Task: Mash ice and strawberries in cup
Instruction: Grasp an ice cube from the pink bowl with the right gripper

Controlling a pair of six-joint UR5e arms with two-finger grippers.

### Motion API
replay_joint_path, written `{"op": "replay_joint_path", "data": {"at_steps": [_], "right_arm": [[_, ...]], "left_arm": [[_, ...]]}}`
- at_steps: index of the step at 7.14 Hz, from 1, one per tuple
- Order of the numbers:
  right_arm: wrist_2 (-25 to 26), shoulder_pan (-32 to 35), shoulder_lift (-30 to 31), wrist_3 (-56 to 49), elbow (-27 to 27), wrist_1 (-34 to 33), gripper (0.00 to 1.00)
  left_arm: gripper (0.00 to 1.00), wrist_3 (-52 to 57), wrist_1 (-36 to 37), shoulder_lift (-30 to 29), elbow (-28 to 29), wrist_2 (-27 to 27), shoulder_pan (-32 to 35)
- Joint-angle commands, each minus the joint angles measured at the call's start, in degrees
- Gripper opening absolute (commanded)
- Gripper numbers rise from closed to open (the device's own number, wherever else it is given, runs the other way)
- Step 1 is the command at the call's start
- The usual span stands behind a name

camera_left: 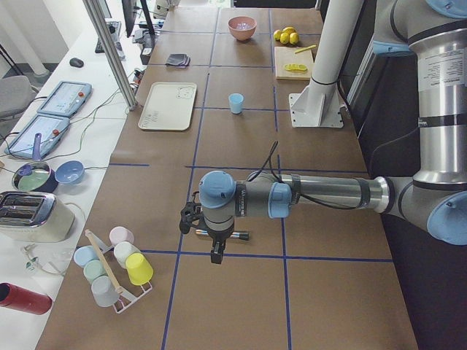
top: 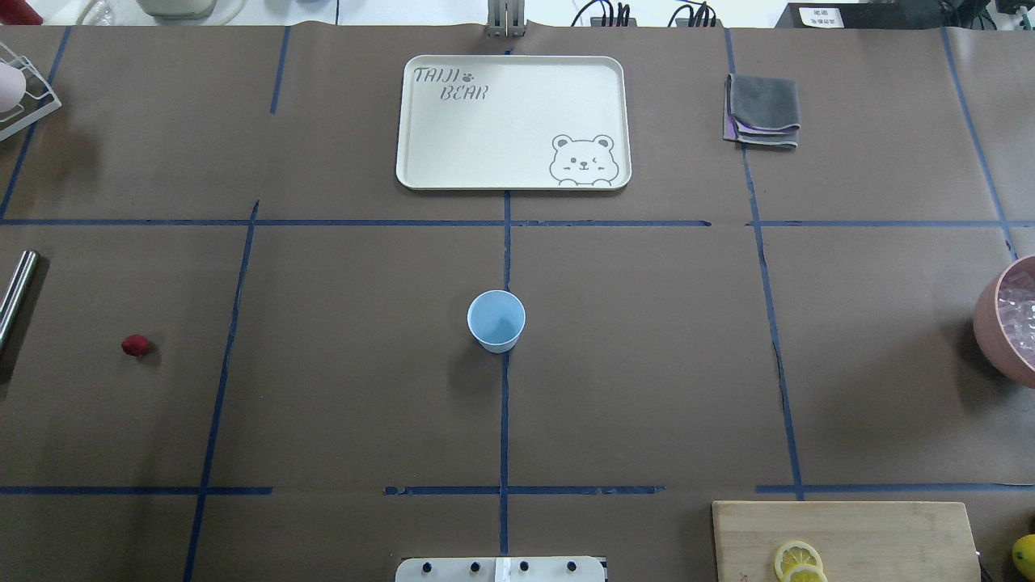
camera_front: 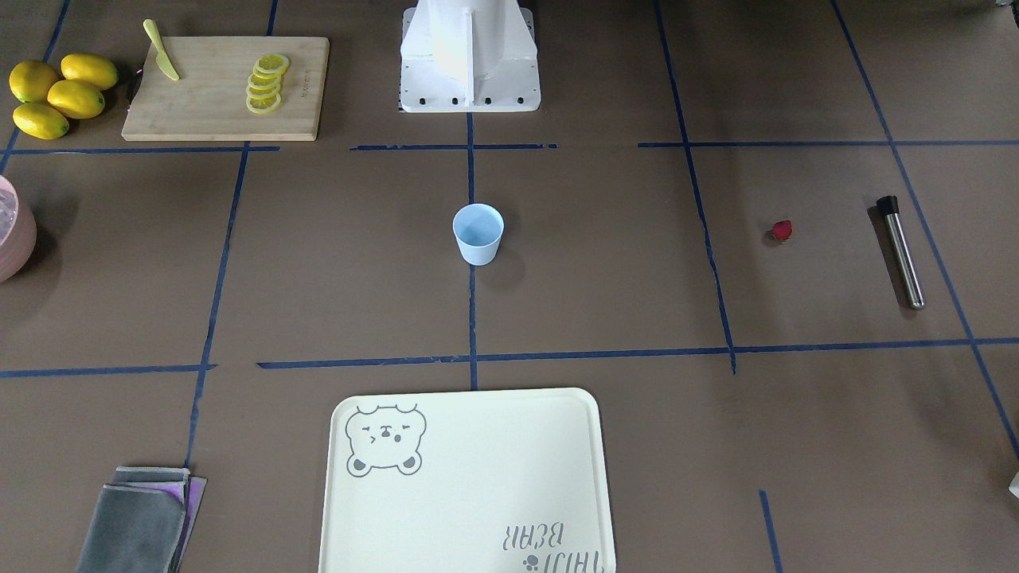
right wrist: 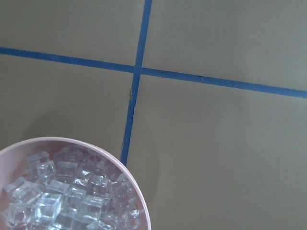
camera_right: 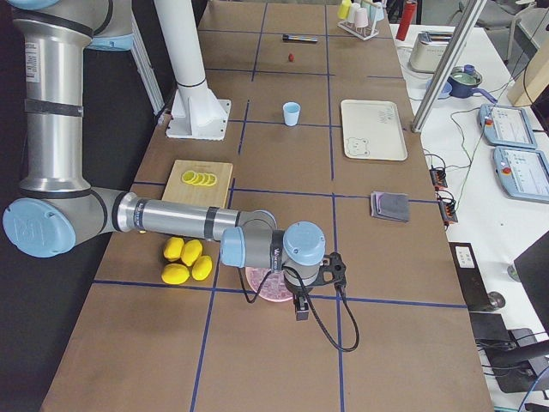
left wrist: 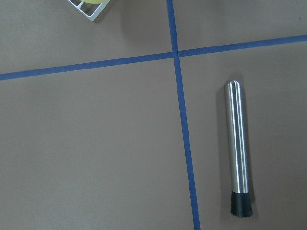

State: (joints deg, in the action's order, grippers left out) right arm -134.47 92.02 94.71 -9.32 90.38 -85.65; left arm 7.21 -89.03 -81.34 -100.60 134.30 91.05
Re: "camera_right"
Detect red bottle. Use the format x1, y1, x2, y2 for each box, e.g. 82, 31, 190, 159
395, 0, 418, 41

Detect teach pendant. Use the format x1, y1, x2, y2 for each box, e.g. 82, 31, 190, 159
479, 104, 537, 149
493, 146, 548, 203

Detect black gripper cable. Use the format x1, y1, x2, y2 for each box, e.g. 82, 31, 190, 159
236, 265, 360, 354

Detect grey folded cloth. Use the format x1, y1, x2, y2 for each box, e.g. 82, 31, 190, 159
371, 191, 410, 222

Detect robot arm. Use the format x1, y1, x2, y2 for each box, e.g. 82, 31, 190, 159
3, 1, 327, 320

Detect wooden cutting board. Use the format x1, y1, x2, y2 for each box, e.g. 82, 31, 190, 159
162, 160, 233, 208

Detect blue bowl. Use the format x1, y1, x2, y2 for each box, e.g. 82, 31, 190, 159
425, 79, 452, 100

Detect white cup rack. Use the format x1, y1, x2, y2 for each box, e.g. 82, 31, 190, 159
337, 1, 384, 40

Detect white camera pole base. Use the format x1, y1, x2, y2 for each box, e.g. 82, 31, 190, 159
154, 0, 232, 141

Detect aluminium frame post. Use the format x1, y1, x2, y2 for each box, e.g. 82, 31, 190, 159
411, 0, 487, 133

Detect pink bowl with ice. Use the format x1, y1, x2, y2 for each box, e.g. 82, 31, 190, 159
245, 267, 293, 302

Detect lemon slices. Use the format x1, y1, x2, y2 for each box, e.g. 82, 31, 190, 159
181, 170, 217, 187

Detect blue saucepan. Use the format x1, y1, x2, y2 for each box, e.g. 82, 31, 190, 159
448, 64, 497, 104

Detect pink cup on rack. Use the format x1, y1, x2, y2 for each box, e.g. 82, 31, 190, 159
353, 8, 369, 28

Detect cream bear tray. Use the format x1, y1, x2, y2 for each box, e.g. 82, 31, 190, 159
341, 100, 407, 161

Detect metal muddler stick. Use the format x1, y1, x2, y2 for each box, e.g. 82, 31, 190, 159
282, 33, 318, 44

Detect light blue cup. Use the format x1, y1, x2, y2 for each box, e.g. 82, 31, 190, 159
282, 101, 301, 127

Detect yellow lemon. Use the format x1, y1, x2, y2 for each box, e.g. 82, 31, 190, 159
161, 263, 190, 285
180, 239, 203, 266
191, 255, 213, 282
163, 237, 184, 262

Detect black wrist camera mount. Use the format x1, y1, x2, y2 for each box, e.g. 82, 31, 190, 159
313, 252, 347, 288

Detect yellow cup on rack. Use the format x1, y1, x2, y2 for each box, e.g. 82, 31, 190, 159
337, 0, 353, 20

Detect black power strip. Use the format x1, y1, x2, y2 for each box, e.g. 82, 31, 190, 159
436, 191, 458, 227
429, 167, 448, 190

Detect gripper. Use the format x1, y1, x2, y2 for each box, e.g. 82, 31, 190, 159
284, 274, 322, 321

